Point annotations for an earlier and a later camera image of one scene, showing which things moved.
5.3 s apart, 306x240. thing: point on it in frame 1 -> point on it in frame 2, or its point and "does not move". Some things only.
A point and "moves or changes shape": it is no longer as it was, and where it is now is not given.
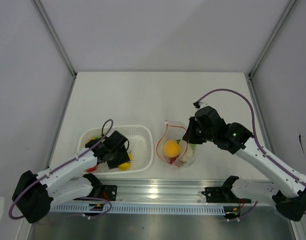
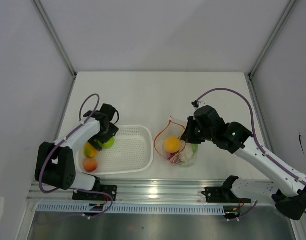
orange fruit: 172,148 moves or changes shape
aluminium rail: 163,190 does not move
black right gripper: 189,135 does not move
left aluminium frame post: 54,36 does not move
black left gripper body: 116,150 -> 108,133
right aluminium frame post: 274,32 does not move
